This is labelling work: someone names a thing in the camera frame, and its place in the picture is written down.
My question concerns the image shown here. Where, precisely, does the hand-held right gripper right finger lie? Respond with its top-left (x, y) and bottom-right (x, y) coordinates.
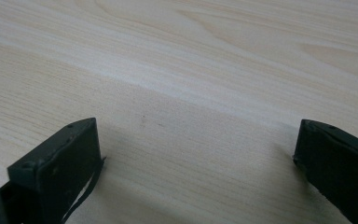
top-left (293, 119), bottom-right (358, 224)

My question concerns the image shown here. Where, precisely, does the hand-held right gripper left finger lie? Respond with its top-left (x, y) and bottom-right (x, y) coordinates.
top-left (0, 117), bottom-right (107, 224)

